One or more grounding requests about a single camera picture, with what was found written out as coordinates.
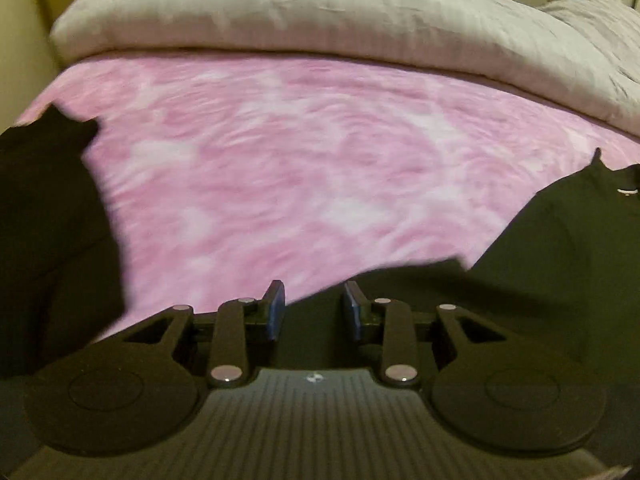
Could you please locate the grey pillow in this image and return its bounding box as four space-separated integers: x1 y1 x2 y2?
539 0 640 82

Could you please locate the pink rose patterned bedsheet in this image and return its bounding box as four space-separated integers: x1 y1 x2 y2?
21 52 639 328

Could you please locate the black shirt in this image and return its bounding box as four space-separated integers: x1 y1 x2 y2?
0 102 640 391

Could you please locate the grey folded duvet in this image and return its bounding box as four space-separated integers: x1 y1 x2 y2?
50 0 639 134

